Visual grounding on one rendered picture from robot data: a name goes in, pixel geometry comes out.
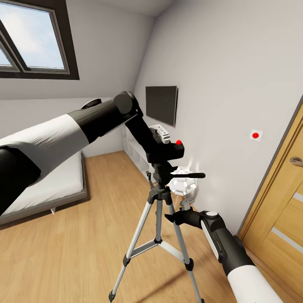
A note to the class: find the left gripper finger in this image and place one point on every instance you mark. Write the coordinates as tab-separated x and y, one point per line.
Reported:
155	153

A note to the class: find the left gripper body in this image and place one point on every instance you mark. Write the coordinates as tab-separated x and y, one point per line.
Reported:
146	139

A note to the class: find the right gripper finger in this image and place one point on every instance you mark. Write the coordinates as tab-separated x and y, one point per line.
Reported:
170	217

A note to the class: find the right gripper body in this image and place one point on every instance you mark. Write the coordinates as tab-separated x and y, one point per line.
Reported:
184	217

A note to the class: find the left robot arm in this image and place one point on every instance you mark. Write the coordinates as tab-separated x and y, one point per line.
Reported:
28	156

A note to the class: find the digital camera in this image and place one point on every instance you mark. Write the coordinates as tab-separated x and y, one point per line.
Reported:
166	151

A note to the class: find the camera tripod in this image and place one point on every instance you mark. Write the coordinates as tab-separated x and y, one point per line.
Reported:
163	175

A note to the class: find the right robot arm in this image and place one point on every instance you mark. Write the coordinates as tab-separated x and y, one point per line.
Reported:
247	282

